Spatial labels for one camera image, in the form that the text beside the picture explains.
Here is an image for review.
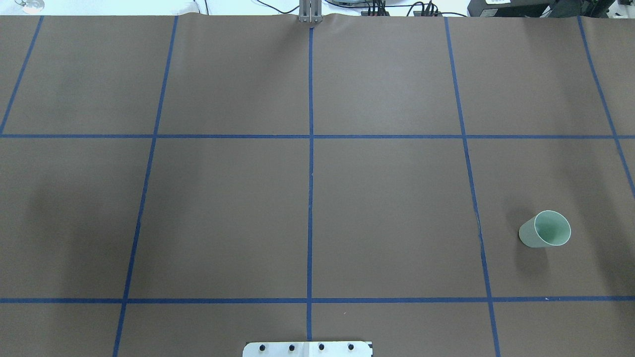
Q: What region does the green plastic cup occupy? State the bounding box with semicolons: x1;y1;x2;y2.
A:
518;210;572;248

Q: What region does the black box with label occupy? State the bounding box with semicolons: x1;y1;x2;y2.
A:
467;0;556;18

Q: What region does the white face mask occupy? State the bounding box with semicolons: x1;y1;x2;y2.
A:
14;0;45;14

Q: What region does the aluminium frame post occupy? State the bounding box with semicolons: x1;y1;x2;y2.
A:
299;0;323;23

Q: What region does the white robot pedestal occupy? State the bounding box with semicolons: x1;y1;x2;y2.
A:
242;341;374;357

